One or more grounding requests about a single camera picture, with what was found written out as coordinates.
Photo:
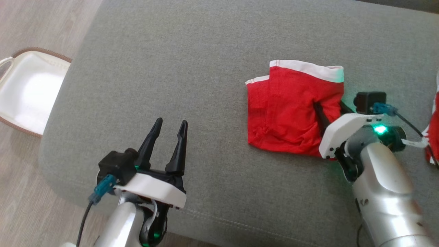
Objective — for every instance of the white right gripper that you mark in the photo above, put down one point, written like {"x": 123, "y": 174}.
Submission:
{"x": 339, "y": 132}

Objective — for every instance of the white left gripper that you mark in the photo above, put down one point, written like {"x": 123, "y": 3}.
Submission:
{"x": 154, "y": 188}

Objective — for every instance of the red shorts with white stripe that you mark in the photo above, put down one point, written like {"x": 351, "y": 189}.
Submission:
{"x": 288, "y": 113}

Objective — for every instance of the red basketball jersey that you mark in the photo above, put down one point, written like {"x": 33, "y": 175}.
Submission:
{"x": 435, "y": 133}

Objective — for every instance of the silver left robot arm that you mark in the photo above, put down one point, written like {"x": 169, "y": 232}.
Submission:
{"x": 120, "y": 226}

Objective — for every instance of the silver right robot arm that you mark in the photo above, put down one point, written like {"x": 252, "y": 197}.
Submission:
{"x": 384, "y": 192}

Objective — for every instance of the large grey sofa seat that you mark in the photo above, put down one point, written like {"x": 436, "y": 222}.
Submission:
{"x": 188, "y": 68}

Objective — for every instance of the white laundry basket brown rim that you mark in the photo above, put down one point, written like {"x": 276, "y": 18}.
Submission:
{"x": 31, "y": 89}

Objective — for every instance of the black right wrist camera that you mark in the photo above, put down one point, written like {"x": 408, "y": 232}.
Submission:
{"x": 368, "y": 101}

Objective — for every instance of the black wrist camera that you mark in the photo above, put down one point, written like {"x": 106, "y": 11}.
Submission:
{"x": 368, "y": 101}
{"x": 116, "y": 166}

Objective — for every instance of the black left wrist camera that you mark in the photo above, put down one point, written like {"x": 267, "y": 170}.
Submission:
{"x": 116, "y": 166}

